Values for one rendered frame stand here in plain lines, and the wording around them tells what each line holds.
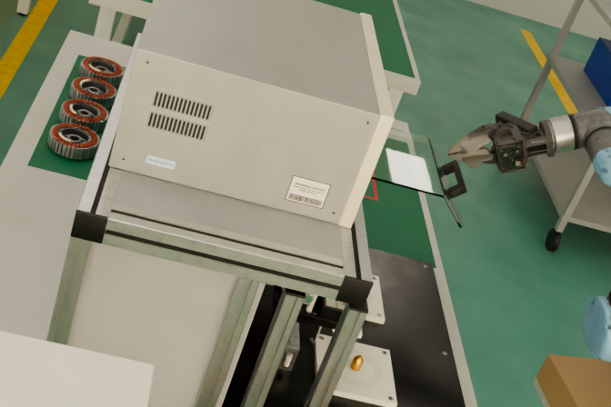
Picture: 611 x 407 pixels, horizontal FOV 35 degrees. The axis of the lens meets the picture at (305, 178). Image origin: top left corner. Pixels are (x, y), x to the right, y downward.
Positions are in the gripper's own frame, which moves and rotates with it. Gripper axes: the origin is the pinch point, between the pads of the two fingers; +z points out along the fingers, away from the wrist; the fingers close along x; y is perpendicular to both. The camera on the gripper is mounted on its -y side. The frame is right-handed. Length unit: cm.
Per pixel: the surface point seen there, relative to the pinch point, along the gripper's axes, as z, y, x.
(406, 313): 16.5, 21.8, 23.1
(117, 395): 46, 108, -44
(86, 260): 60, 64, -32
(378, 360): 23.4, 40.3, 17.6
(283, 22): 27, 24, -46
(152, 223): 49, 63, -36
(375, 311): 22.5, 25.0, 18.3
